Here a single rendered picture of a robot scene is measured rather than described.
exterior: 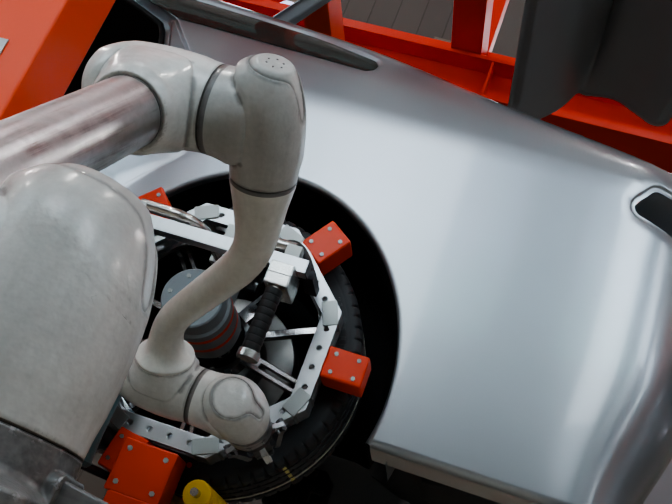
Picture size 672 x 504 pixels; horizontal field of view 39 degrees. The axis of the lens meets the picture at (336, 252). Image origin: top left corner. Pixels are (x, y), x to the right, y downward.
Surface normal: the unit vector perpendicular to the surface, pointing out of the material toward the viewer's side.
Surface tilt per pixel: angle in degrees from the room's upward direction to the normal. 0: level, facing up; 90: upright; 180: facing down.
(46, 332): 90
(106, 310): 87
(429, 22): 90
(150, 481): 90
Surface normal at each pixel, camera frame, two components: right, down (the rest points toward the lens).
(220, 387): -0.11, -0.54
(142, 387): -0.41, 0.32
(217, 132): -0.18, 0.55
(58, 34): 0.94, 0.27
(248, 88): -0.30, 0.11
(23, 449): 0.68, -0.15
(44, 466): 0.84, -0.01
